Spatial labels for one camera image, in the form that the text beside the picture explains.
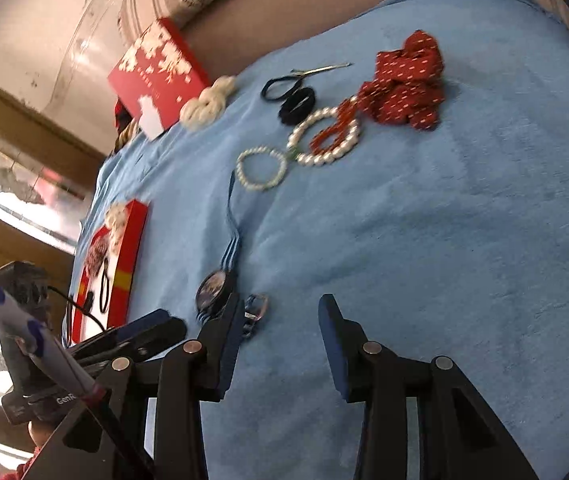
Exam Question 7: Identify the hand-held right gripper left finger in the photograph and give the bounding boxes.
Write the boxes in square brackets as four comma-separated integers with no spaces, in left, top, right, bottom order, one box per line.
[24,292,243,480]

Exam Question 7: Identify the red polka dot scrunchie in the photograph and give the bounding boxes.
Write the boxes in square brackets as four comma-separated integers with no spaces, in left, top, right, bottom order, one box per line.
[356,30,446,132]

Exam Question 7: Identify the plain white scrunchie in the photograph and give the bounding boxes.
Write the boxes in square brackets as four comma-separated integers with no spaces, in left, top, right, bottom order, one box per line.
[179,75,238,132]

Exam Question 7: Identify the red checked scrunchie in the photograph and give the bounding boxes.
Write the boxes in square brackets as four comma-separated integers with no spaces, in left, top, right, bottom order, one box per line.
[84,234,111,273]

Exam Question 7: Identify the white printed scrunchie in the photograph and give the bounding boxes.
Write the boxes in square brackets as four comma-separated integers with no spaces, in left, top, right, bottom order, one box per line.
[104,202,132,231]

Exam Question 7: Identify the brown sofa backrest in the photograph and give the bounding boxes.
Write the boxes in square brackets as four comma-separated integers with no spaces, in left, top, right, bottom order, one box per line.
[179,0,435,78]

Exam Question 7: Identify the small scissors with dark handle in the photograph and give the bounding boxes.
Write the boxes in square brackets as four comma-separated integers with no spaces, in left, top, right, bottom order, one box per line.
[261,61,354,102]

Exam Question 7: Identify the wristwatch with striped strap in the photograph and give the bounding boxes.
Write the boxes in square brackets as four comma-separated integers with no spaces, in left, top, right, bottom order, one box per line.
[195,170,270,342]

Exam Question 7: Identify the black cable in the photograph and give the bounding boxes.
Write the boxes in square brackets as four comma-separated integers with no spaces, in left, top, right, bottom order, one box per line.
[46,285,108,333]

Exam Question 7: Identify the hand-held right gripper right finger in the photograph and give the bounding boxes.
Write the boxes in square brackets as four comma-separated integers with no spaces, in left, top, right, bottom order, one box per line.
[318,294,540,480]

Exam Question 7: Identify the red jewelry box tray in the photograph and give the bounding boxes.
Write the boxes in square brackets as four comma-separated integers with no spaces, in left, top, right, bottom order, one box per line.
[70,199,150,347]

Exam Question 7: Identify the stained glass window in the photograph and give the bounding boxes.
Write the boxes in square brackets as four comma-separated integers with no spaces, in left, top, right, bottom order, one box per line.
[0,125,92,256]

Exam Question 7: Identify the red bead bracelet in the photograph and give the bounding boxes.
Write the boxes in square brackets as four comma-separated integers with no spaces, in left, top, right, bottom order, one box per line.
[309,97,363,157]

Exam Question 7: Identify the pearl bracelet with green tassel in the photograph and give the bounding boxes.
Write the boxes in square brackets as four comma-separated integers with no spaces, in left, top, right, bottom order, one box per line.
[236,145,288,192]

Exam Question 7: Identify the red floral box lid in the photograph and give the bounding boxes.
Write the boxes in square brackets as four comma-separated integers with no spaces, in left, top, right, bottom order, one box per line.
[107,17,212,142]

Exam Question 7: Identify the large-bead pearl bracelet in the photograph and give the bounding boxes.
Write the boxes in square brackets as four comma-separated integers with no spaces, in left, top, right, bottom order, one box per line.
[289,106,363,168]

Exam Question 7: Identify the thin black elastic loop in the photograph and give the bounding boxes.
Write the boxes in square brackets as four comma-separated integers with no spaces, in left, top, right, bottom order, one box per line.
[97,257,114,313]

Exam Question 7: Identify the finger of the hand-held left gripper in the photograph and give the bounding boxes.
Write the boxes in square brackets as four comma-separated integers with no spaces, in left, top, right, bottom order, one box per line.
[77,316,188,367]
[72,308,174,353]

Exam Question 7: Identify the patterned gold scarf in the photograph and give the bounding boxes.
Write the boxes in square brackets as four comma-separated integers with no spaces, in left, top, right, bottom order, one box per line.
[114,120,142,153]

